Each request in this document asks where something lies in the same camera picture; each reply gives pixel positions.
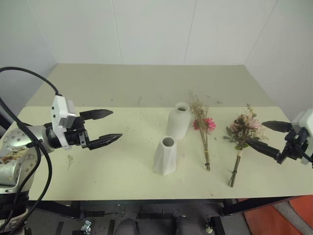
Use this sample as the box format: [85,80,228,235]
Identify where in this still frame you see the black table frame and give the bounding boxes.
[26,189,313,235]

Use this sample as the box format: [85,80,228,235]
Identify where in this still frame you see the dark rounded shape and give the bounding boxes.
[116,217,140,235]

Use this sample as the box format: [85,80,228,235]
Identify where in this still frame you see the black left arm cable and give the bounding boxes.
[0,66,62,230]

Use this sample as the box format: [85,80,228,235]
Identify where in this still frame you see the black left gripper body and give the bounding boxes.
[64,116,92,150]

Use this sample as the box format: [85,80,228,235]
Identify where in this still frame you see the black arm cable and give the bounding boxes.
[0,66,62,230]
[302,146,313,169]

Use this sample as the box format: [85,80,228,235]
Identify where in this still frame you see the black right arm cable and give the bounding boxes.
[302,146,313,169]

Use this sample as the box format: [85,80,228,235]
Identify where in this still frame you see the white faceted tapered vase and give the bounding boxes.
[153,136,178,176]

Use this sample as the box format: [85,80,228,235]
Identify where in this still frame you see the dried bouquet with pale rose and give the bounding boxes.
[223,103,268,188]

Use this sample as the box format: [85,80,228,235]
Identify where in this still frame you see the orange floor mat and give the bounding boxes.
[242,195,313,235]

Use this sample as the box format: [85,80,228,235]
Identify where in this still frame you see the dried bouquet with pink daisies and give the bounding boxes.
[187,90,217,172]

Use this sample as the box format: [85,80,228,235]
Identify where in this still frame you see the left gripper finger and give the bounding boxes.
[78,109,114,121]
[87,133,123,151]

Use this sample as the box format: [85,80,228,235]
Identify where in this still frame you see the white bottle-shaped vase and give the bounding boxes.
[167,102,192,141]

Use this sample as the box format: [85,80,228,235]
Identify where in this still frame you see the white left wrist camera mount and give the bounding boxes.
[50,95,75,151]

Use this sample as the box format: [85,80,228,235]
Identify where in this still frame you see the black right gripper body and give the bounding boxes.
[276,127,310,165]

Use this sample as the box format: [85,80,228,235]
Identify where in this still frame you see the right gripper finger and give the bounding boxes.
[261,120,293,133]
[245,139,282,161]

